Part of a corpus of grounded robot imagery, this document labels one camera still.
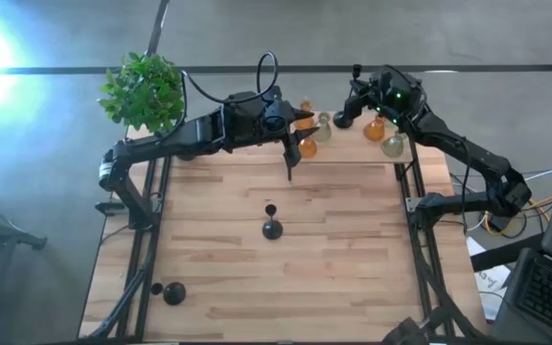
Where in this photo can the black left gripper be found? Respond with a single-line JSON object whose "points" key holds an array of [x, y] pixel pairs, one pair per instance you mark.
{"points": [[252, 120]]}

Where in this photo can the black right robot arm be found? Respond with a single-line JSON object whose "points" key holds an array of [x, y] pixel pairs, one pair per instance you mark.
{"points": [[472, 153]]}

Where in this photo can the black metal bar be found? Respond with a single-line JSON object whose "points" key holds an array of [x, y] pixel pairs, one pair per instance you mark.
{"points": [[501, 256]]}

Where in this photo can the amber ribbed glass candle holder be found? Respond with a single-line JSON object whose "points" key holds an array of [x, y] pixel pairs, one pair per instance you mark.
{"points": [[374, 131], [308, 149], [306, 106]]}

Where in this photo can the black power adapter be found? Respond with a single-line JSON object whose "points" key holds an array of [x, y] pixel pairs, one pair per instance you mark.
{"points": [[501, 224]]}

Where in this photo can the white paper sheet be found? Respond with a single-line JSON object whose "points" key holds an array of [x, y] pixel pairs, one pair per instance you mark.
{"points": [[489, 282]]}

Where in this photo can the clear ribbed glass candle holder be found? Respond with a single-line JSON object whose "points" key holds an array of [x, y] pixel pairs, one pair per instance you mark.
{"points": [[393, 147], [323, 131]]}

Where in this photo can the green potted plant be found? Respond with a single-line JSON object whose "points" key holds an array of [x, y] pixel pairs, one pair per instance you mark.
{"points": [[137, 91]]}

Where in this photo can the black floor tape strip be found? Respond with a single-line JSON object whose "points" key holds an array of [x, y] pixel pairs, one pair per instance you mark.
{"points": [[158, 24]]}

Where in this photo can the wooden shelf with black frame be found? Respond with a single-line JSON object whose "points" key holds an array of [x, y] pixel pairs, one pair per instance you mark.
{"points": [[348, 148]]}

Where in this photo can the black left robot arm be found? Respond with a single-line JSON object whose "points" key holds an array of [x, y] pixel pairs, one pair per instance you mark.
{"points": [[170, 141]]}

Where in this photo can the black aluminium rig frame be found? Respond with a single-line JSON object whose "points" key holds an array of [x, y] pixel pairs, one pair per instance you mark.
{"points": [[424, 297], [154, 239]]}

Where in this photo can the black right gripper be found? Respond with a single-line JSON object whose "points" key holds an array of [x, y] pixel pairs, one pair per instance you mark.
{"points": [[398, 96]]}

